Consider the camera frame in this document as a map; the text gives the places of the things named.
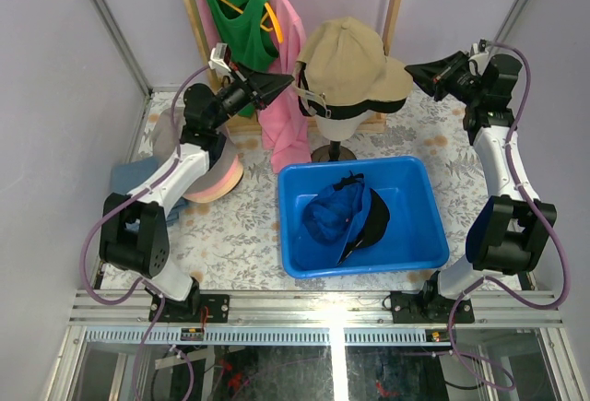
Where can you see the aluminium rail base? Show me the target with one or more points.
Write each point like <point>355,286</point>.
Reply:
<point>260,318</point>

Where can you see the folded blue cloth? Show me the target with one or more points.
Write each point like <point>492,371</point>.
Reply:
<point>126,177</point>

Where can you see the blue plastic bin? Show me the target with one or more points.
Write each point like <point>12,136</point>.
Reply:
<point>414,237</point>

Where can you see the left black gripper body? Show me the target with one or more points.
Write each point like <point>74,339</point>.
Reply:
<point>251,90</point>

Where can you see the khaki hat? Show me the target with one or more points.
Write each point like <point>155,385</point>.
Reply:
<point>344,40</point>

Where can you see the green tank top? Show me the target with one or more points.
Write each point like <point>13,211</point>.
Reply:
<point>238,23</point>

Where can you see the black baseball cap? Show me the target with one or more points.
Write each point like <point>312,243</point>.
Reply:
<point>373,230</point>
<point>359,108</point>

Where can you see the blue cap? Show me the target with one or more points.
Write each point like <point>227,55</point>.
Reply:
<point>332,222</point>

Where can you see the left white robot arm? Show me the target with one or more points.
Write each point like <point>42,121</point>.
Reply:
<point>133,229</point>

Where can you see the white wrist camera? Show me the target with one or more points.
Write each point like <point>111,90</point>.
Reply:
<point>220,59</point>
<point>478,57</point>

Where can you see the wooden clothes rack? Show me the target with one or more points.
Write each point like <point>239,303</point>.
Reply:
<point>249,126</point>

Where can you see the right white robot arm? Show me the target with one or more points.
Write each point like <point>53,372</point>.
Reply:
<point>512,229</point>

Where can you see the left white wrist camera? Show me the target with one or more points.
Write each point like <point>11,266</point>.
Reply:
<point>220,59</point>

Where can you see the beige mannequin head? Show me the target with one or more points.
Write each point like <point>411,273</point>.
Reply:
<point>337,131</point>

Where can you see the pink bucket hat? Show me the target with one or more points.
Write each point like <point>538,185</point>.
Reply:
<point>215,175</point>

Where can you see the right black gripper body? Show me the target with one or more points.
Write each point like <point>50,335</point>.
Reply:
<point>464,88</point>

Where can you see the pink t-shirt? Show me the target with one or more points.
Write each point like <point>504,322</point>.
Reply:
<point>284,128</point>

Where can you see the peach bucket hat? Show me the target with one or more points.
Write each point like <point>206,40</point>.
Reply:
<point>215,192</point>

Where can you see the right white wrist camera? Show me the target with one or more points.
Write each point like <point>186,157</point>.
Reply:
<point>478,57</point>

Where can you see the grey bucket hat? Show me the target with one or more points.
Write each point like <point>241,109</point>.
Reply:
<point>163,139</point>

